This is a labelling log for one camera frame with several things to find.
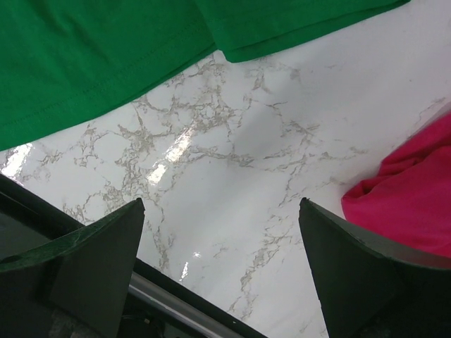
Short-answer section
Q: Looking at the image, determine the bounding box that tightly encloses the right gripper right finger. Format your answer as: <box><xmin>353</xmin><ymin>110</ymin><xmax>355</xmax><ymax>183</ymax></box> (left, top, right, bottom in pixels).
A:
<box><xmin>299</xmin><ymin>198</ymin><xmax>450</xmax><ymax>337</ymax></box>

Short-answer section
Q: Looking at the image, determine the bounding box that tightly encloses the green t shirt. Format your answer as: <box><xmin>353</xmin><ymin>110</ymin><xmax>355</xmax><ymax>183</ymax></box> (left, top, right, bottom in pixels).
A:
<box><xmin>1</xmin><ymin>1</ymin><xmax>400</xmax><ymax>150</ymax></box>

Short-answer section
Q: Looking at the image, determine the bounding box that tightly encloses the red t shirt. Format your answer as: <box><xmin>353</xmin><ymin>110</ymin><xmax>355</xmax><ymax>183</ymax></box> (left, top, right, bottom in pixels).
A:
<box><xmin>341</xmin><ymin>114</ymin><xmax>450</xmax><ymax>257</ymax></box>

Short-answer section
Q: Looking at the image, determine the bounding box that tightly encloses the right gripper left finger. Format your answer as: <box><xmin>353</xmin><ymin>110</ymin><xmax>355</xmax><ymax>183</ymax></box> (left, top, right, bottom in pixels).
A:
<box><xmin>1</xmin><ymin>199</ymin><xmax>144</xmax><ymax>337</ymax></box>

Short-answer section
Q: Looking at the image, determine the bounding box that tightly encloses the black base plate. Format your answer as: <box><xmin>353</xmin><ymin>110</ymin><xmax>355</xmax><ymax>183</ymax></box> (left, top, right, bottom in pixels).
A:
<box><xmin>1</xmin><ymin>177</ymin><xmax>259</xmax><ymax>337</ymax></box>

